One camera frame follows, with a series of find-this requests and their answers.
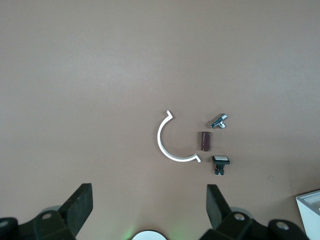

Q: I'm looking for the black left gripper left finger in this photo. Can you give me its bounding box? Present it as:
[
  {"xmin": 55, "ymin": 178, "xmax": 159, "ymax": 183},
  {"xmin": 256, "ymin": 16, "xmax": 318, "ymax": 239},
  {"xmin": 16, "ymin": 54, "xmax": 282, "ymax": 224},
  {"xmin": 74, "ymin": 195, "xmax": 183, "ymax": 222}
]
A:
[{"xmin": 17, "ymin": 183, "xmax": 94, "ymax": 240}]

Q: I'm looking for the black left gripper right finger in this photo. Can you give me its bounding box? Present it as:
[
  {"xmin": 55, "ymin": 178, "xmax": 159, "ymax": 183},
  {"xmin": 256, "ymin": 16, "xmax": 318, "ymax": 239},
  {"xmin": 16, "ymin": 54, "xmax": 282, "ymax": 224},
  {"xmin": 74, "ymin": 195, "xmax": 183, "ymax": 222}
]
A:
[{"xmin": 199, "ymin": 184, "xmax": 271, "ymax": 240}]

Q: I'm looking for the white drawer cabinet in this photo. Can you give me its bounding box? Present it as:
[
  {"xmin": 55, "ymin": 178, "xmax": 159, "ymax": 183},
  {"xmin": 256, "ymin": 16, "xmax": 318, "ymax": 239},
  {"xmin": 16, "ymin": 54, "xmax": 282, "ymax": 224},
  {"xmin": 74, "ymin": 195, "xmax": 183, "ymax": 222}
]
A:
[{"xmin": 295, "ymin": 189, "xmax": 320, "ymax": 240}]

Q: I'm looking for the silver metal fitting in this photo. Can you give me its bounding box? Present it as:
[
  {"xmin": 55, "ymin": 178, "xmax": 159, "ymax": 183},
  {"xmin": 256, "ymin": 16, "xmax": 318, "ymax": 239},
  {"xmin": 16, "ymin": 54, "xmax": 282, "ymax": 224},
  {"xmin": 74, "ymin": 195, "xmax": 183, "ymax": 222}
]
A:
[{"xmin": 207, "ymin": 113, "xmax": 229, "ymax": 130}]

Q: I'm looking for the white semicircular clamp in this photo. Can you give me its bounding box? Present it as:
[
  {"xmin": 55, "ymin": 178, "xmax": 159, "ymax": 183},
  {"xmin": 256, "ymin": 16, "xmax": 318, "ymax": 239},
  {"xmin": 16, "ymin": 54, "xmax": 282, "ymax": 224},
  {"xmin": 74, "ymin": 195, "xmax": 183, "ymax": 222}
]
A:
[{"xmin": 157, "ymin": 109, "xmax": 202, "ymax": 164}]

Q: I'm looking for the black switch with white cap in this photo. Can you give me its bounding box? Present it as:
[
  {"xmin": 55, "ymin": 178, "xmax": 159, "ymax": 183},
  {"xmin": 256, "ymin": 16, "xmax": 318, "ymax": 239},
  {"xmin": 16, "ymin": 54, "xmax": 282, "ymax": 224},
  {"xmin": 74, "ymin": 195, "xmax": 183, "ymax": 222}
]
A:
[{"xmin": 210, "ymin": 155, "xmax": 231, "ymax": 176}]

